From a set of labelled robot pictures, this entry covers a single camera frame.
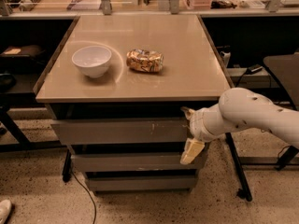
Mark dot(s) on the black table leg bar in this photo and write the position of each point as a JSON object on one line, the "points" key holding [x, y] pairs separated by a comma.
{"points": [[244, 191]]}

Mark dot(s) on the white shoe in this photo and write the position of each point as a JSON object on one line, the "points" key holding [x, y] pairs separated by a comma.
{"points": [[5, 209]]}

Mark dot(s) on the crumpled gold snack bag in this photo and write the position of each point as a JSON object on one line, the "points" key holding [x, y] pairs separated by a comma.
{"points": [[147, 61]]}

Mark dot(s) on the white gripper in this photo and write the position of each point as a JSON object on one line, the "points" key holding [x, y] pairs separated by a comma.
{"points": [[198, 125]]}

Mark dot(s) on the white bowl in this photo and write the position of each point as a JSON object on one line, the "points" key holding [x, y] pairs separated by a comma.
{"points": [[92, 61]]}

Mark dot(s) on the grey bottom drawer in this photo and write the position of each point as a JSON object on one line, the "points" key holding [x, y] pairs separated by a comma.
{"points": [[141, 183]]}

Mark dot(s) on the grey middle drawer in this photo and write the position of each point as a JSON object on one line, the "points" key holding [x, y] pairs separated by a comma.
{"points": [[105, 159]]}

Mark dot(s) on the grey top drawer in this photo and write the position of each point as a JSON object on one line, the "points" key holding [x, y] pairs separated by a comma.
{"points": [[120, 131]]}

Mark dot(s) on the grey drawer cabinet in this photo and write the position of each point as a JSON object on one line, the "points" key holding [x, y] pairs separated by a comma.
{"points": [[116, 89]]}

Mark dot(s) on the grey drawer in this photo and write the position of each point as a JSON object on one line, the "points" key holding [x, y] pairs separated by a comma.
{"points": [[105, 159], [141, 183], [120, 131]]}

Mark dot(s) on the black phone device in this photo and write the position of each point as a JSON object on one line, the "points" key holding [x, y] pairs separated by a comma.
{"points": [[254, 69]]}

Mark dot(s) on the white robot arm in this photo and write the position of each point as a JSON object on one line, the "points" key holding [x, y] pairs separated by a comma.
{"points": [[238, 109]]}

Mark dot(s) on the dark round stool seat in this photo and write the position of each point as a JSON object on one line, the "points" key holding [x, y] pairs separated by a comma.
{"points": [[286, 69]]}

